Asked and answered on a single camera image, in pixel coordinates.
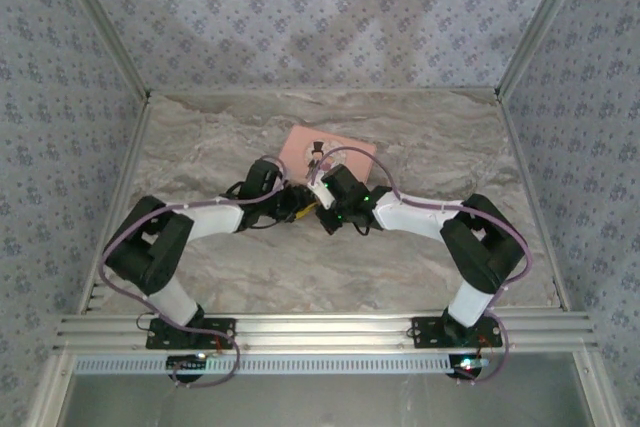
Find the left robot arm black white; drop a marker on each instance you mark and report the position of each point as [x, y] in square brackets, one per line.
[150, 257]

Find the black controller board with LED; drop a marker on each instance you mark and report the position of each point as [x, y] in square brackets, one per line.
[467, 366]
[187, 363]

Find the grey metal panel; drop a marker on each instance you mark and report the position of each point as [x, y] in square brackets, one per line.
[325, 402]

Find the aluminium frame post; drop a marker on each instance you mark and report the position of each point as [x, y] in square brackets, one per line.
[542, 22]
[100, 22]

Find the aluminium table side rail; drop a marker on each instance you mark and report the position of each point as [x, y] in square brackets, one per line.
[125, 172]
[530, 187]

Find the pink box with cartoon couple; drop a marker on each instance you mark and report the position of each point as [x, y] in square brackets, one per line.
[350, 157]

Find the right wrist camera silver mount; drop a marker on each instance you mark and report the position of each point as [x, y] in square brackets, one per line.
[321, 196]

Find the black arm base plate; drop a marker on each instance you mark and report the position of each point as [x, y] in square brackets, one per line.
[430, 334]
[165, 339]

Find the aluminium rail beam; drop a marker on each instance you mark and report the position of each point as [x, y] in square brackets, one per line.
[325, 329]

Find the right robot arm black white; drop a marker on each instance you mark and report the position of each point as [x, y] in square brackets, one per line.
[480, 257]

